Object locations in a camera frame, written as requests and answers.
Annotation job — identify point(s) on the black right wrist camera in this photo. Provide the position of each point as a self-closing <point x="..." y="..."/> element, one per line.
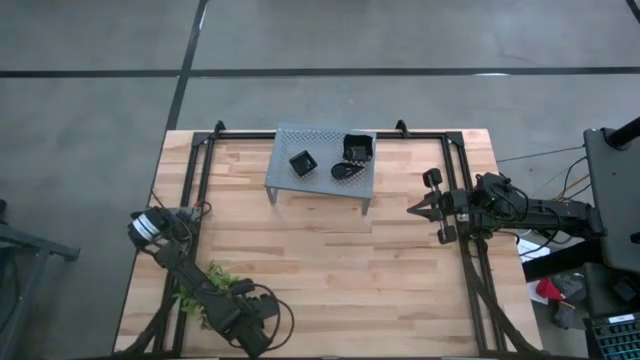
<point x="492" y="186"/>

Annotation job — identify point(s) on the black teardrop mini plate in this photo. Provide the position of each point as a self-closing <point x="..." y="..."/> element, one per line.
<point x="347" y="170"/>

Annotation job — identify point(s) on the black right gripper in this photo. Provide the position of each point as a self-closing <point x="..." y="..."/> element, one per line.
<point x="452" y="205"/>

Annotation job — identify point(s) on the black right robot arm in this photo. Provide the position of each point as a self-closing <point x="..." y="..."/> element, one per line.
<point x="550" y="212"/>

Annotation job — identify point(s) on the black keyboard teal keys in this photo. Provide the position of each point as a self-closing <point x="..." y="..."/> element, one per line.
<point x="617" y="340"/>

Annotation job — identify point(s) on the black deep square mini bowl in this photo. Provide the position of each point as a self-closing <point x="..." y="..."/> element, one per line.
<point x="358" y="147"/>

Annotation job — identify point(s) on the white paper sheet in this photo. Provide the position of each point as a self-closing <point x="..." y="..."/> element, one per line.
<point x="532" y="248"/>

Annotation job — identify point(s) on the dark metal stand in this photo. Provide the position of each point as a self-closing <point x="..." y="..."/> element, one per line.
<point x="30" y="250"/>

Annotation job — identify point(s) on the black aluminium table frame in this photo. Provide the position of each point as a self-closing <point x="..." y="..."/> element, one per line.
<point x="240" y="135"/>

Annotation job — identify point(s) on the green plant white pot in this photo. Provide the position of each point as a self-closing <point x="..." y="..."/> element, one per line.
<point x="220" y="276"/>

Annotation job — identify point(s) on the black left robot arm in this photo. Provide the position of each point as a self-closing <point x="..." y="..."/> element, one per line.
<point x="180" y="262"/>

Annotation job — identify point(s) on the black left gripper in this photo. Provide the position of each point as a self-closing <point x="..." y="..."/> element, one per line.
<point x="245" y="320"/>

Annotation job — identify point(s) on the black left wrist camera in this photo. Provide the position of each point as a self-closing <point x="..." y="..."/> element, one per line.
<point x="242" y="286"/>

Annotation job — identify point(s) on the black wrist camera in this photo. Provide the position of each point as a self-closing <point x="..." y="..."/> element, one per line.
<point x="242" y="286"/>
<point x="492" y="186"/>

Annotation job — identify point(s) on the grey perforated metal shelf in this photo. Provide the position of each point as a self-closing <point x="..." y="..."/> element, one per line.
<point x="320" y="185"/>

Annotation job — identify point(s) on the small black cube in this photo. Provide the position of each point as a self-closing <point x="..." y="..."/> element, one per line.
<point x="303" y="163"/>

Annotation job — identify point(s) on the red cloth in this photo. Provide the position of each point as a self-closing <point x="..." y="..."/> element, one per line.
<point x="549" y="290"/>

